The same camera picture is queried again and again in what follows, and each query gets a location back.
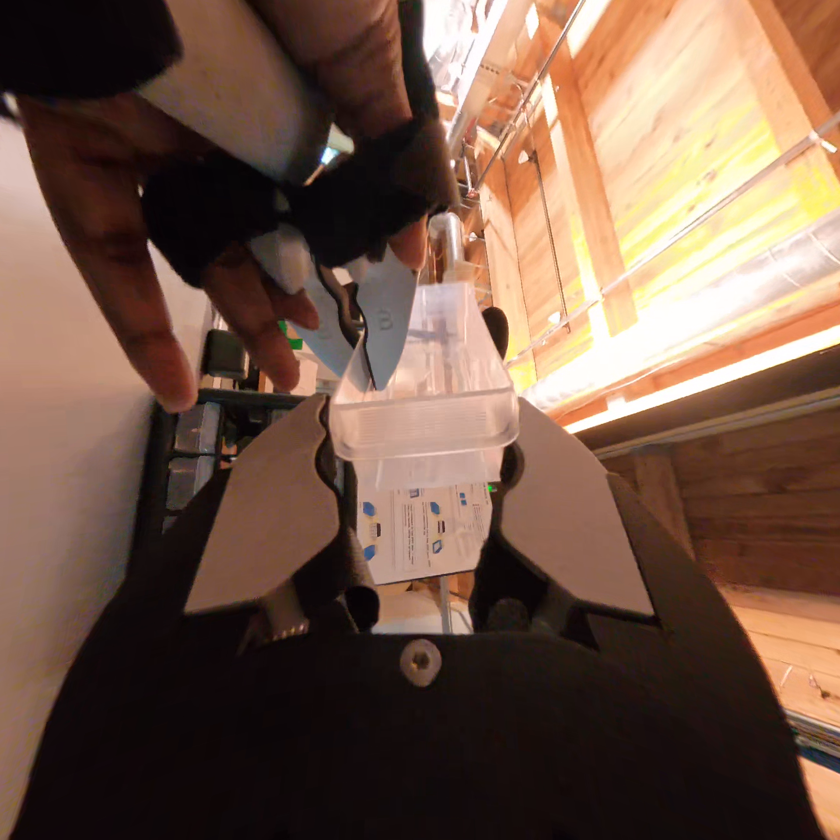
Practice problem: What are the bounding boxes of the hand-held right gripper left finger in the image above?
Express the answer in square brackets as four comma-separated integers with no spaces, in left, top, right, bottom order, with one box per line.
[184,392,349,641]

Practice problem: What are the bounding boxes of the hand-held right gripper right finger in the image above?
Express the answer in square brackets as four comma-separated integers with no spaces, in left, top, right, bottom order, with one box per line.
[489,397,657,618]

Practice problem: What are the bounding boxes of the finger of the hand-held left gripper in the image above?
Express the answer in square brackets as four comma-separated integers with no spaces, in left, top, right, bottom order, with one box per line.
[357,246,421,389]
[298,262,368,395]

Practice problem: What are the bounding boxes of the rows of clear cabinet drawers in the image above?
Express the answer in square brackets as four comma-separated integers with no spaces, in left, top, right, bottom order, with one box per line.
[167,400,227,519]

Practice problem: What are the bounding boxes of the clear plastic drawer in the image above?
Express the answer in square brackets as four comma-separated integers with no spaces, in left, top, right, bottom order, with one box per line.
[328,281,521,490]

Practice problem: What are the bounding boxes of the black drawer cabinet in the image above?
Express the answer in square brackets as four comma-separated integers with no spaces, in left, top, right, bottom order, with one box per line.
[146,387,342,546]

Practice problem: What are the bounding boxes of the black oval object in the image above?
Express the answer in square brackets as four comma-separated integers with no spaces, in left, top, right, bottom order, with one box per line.
[482,307,511,360]

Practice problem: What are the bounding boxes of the black computer monitor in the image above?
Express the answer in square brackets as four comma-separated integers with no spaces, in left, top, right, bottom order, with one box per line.
[202,328,252,396]

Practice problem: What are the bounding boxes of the instruction poster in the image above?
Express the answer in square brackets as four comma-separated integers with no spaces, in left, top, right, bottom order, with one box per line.
[357,482,494,586]

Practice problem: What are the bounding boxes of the bright light strip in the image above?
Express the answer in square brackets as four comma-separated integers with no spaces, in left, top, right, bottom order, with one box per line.
[564,325,840,434]

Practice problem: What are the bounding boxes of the silver ventilation duct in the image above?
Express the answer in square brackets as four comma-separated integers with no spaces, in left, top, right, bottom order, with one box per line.
[525,210,840,411]

